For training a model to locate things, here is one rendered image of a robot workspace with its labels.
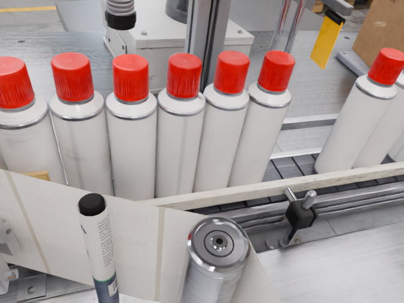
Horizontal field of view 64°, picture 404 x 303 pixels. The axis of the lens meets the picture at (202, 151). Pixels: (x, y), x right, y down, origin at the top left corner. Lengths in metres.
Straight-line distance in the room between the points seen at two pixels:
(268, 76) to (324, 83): 0.57
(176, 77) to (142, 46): 0.36
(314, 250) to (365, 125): 0.18
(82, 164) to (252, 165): 0.20
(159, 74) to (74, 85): 0.42
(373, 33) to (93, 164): 0.86
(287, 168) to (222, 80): 0.24
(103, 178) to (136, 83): 0.13
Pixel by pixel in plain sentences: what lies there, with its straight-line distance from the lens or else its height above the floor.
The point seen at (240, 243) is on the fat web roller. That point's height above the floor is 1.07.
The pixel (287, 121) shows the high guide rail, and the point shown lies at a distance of 0.49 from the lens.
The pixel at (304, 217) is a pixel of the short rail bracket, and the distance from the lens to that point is 0.43.
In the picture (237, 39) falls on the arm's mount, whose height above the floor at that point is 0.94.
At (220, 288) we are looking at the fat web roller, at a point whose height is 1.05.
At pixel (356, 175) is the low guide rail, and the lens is 0.53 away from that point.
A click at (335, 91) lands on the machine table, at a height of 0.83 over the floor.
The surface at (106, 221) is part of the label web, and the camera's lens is 0.23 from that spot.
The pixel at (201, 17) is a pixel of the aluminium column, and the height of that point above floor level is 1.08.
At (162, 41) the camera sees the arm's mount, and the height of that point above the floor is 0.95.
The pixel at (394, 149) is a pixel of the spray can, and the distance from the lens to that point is 0.64.
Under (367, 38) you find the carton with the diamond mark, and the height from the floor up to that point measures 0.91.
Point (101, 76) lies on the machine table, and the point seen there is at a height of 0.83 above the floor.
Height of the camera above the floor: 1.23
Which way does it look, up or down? 42 degrees down
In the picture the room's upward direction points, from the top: 9 degrees clockwise
